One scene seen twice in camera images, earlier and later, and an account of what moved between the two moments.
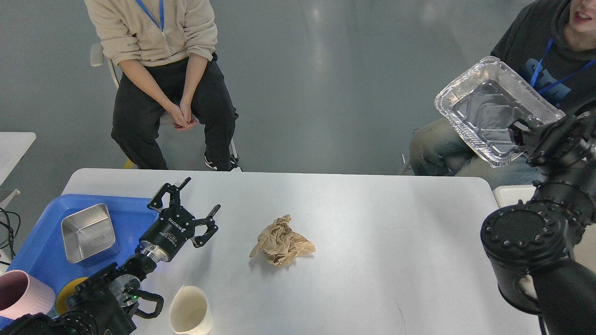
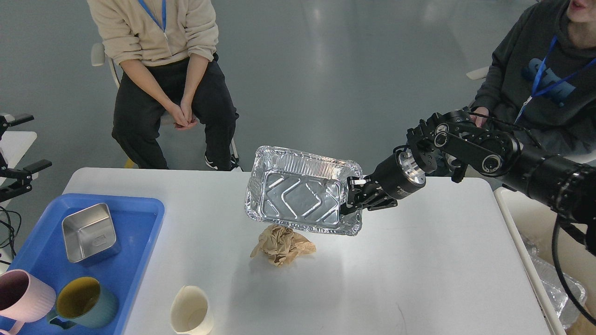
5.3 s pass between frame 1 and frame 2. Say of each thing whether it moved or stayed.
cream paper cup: stayed
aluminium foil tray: moved
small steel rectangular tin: stayed
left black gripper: moved
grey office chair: stayed
